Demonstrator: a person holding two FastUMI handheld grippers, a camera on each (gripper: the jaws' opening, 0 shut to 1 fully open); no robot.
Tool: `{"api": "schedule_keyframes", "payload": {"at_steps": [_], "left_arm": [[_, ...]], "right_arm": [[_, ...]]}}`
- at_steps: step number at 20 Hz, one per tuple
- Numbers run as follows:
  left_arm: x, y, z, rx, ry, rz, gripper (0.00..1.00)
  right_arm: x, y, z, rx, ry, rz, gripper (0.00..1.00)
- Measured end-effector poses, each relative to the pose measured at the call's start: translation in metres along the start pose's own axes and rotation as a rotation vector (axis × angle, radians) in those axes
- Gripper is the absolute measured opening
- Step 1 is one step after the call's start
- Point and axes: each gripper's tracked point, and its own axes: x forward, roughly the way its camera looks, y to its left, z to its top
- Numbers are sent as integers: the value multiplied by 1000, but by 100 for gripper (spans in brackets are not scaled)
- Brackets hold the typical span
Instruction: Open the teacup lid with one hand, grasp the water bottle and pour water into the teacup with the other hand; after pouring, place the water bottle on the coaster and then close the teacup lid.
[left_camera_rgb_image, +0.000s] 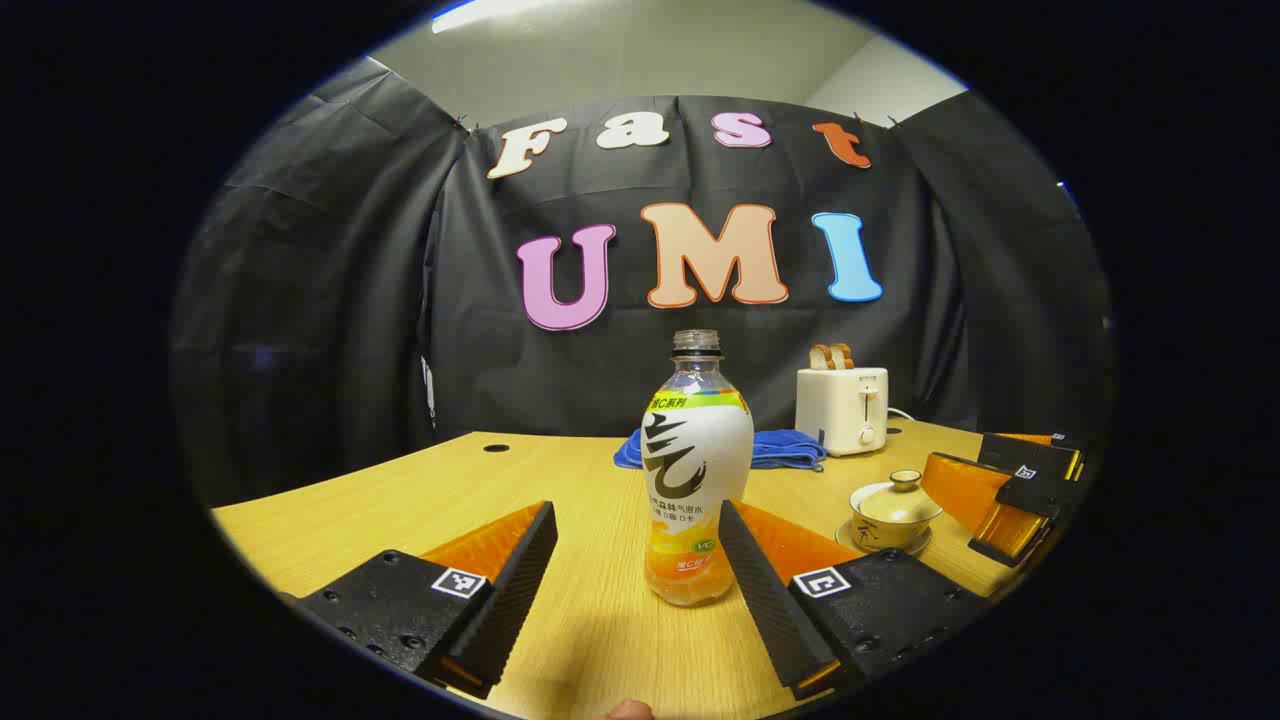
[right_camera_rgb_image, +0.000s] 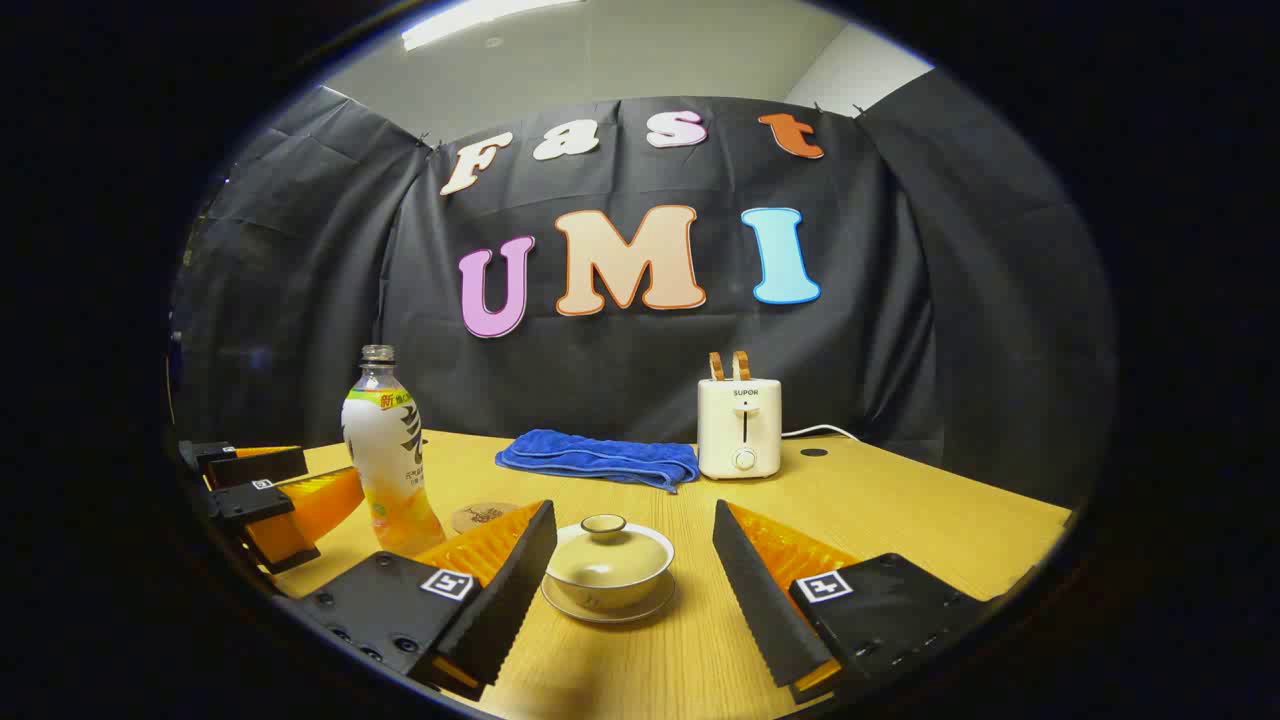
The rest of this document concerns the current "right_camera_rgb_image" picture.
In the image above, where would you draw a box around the white teacup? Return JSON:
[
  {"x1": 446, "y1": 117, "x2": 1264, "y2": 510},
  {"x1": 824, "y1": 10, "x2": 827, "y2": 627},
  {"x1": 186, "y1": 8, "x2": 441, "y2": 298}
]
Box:
[{"x1": 553, "y1": 572, "x2": 671, "y2": 612}]

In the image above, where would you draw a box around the round wooden coaster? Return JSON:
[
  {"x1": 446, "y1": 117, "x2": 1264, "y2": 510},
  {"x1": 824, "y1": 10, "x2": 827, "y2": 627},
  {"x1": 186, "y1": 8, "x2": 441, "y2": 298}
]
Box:
[{"x1": 451, "y1": 501, "x2": 522, "y2": 536}]

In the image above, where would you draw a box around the white teacup lid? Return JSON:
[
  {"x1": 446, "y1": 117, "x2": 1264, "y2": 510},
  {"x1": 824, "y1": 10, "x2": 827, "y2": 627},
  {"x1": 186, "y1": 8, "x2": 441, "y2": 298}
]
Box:
[{"x1": 547, "y1": 514, "x2": 675, "y2": 586}]

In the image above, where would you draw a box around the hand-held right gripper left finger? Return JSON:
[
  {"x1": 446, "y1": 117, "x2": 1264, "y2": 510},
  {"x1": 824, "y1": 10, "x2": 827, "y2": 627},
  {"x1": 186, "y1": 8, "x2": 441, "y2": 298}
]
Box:
[{"x1": 300, "y1": 500, "x2": 558, "y2": 701}]

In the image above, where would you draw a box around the blue towel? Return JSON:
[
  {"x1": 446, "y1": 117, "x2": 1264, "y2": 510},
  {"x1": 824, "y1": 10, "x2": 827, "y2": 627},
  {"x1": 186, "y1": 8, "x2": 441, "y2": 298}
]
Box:
[{"x1": 495, "y1": 429, "x2": 701, "y2": 495}]

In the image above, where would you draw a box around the white saucer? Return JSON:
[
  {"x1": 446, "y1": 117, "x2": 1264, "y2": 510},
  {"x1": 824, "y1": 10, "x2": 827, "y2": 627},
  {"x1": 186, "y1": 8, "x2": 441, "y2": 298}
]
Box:
[{"x1": 541, "y1": 575, "x2": 678, "y2": 626}]

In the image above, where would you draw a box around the black backdrop cloth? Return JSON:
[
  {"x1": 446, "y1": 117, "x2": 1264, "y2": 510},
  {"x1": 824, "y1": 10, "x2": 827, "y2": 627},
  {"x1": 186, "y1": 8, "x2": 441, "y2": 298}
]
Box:
[{"x1": 170, "y1": 68, "x2": 1116, "y2": 506}]

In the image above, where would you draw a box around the white toaster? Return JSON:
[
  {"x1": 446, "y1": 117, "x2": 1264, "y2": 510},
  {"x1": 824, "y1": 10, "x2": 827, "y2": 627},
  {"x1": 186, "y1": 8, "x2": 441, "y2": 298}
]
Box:
[{"x1": 697, "y1": 378, "x2": 783, "y2": 481}]

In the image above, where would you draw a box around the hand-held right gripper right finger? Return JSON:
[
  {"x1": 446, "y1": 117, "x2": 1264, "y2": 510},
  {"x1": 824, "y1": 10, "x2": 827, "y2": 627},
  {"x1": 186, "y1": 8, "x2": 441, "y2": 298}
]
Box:
[{"x1": 712, "y1": 500, "x2": 991, "y2": 706}]

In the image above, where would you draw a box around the water bottle with white label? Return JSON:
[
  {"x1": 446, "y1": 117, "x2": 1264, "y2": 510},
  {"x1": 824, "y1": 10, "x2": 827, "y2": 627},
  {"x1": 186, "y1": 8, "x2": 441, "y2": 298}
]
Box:
[{"x1": 341, "y1": 345, "x2": 446, "y2": 558}]

